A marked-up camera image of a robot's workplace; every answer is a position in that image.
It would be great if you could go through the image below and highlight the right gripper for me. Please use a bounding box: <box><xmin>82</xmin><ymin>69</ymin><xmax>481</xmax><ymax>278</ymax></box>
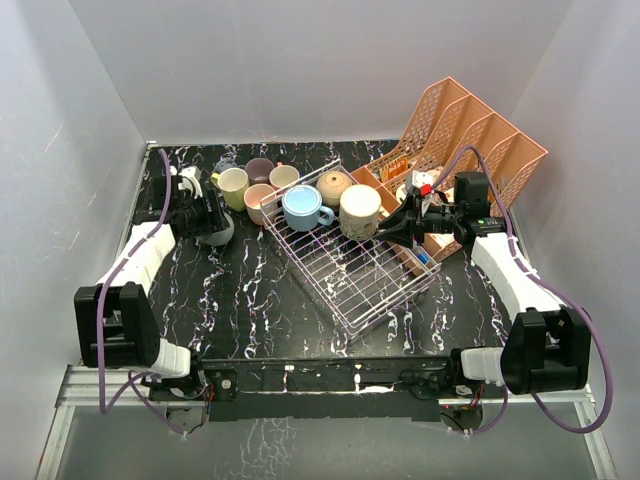
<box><xmin>376</xmin><ymin>194</ymin><xmax>462</xmax><ymax>248</ymax></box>

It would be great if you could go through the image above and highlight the grey mug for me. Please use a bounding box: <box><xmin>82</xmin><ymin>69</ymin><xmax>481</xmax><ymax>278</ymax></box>
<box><xmin>197</xmin><ymin>212</ymin><xmax>235</xmax><ymax>247</ymax></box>

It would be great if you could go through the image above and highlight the yellow-green mug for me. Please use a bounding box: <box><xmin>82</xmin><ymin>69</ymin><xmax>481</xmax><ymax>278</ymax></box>
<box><xmin>211</xmin><ymin>167</ymin><xmax>250</xmax><ymax>212</ymax></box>

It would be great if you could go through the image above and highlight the light blue mug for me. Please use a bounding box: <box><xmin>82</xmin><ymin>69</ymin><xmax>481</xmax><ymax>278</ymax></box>
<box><xmin>282</xmin><ymin>185</ymin><xmax>335</xmax><ymax>232</ymax></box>

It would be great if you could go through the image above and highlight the beige round mug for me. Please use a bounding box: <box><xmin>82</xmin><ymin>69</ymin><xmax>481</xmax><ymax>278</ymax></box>
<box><xmin>316</xmin><ymin>170</ymin><xmax>353</xmax><ymax>209</ymax></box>

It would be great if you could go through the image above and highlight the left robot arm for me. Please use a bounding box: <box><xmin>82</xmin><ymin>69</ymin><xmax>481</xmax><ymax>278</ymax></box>
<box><xmin>74</xmin><ymin>167</ymin><xmax>234</xmax><ymax>399</ymax></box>

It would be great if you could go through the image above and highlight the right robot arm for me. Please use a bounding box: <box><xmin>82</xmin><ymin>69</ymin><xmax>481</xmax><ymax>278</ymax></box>
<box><xmin>377</xmin><ymin>171</ymin><xmax>591</xmax><ymax>397</ymax></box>

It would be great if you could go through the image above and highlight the small grey-blue cup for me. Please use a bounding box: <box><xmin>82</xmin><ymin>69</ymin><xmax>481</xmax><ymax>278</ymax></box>
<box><xmin>214</xmin><ymin>159</ymin><xmax>237</xmax><ymax>174</ymax></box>

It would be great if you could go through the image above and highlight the purple mug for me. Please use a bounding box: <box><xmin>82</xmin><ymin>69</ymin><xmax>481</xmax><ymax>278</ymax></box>
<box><xmin>244</xmin><ymin>158</ymin><xmax>275</xmax><ymax>186</ymax></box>

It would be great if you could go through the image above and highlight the pink mug white inside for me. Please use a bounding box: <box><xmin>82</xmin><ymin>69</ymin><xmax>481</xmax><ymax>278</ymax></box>
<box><xmin>269</xmin><ymin>165</ymin><xmax>300</xmax><ymax>190</ymax></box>

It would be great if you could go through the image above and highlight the peach desk organizer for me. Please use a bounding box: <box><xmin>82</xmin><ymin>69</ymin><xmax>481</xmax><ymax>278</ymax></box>
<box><xmin>347</xmin><ymin>76</ymin><xmax>549</xmax><ymax>277</ymax></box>

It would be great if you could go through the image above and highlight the white wire dish rack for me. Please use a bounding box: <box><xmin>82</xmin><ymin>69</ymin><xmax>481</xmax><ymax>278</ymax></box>
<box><xmin>265</xmin><ymin>160</ymin><xmax>440</xmax><ymax>340</ymax></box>

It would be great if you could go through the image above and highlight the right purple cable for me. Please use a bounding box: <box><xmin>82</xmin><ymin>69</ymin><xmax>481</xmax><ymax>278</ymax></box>
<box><xmin>432</xmin><ymin>144</ymin><xmax>614</xmax><ymax>436</ymax></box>

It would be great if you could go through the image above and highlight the purple cable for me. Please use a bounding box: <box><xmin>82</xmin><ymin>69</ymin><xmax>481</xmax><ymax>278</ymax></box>
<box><xmin>432</xmin><ymin>144</ymin><xmax>614</xmax><ymax>436</ymax></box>
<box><xmin>97</xmin><ymin>148</ymin><xmax>186</xmax><ymax>436</ymax></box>

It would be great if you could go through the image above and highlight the black front rail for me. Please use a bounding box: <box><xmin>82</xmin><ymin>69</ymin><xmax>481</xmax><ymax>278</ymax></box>
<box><xmin>149</xmin><ymin>349</ymin><xmax>506</xmax><ymax>424</ymax></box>

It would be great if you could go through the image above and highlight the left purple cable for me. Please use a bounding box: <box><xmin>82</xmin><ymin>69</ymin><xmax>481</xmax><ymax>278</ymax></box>
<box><xmin>97</xmin><ymin>148</ymin><xmax>186</xmax><ymax>436</ymax></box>

